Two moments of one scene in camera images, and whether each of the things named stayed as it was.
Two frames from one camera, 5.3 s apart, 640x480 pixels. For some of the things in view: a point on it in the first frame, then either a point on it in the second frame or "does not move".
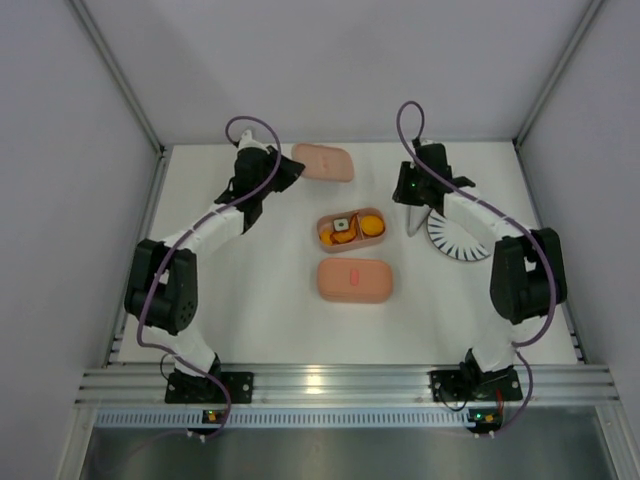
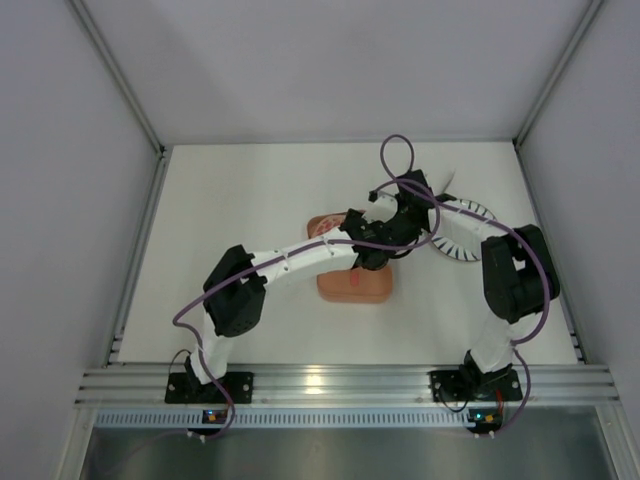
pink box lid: x=324 y=162 -> x=322 y=224
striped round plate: x=453 y=240 does not move
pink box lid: x=355 y=280 does not move
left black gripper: x=279 y=163 -> x=353 y=223
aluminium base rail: x=347 y=386 does not move
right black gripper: x=422 y=201 -> x=413 y=187
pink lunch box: x=356 y=292 does not move
